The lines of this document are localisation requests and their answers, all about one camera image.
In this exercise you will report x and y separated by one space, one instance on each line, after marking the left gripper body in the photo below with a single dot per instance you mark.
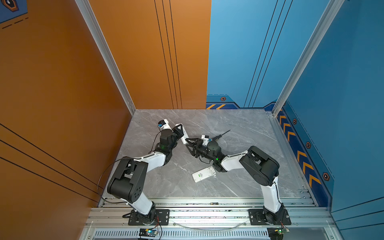
174 139

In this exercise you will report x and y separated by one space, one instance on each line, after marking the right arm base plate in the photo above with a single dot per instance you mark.
259 217

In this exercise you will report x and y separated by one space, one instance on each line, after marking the aluminium corner post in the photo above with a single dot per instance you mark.
319 32
101 42

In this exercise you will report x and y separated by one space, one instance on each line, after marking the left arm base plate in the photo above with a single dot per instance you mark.
156 216

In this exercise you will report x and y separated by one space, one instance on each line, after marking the right aluminium corner post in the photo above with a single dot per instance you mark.
319 32

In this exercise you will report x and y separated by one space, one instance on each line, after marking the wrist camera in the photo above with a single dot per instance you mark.
164 125
205 139

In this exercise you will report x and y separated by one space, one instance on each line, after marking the right green circuit board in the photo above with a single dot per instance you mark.
277 233

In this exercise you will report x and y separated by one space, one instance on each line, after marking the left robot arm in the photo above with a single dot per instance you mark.
127 182

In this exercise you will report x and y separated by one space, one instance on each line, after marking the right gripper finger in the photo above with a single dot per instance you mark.
194 141
193 151

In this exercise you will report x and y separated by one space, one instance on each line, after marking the left aluminium corner post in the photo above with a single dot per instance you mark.
101 42

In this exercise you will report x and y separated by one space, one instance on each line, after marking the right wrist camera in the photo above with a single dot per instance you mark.
205 139

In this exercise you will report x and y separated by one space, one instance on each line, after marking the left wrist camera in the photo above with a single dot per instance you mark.
164 125

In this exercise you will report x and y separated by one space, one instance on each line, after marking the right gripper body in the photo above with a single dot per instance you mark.
204 151

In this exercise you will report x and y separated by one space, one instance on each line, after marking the green circuit board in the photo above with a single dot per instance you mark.
148 234
277 233

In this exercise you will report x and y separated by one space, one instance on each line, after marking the aluminium rail frame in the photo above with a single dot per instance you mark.
213 219

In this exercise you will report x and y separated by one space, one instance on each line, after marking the white TCL remote control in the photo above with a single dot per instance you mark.
203 174

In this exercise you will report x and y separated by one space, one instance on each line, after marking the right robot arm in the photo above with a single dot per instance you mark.
259 165

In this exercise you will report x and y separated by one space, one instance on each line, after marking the left green circuit board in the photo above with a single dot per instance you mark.
148 234

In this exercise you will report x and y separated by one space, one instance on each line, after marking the black yellow screwdriver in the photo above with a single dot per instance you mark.
219 136

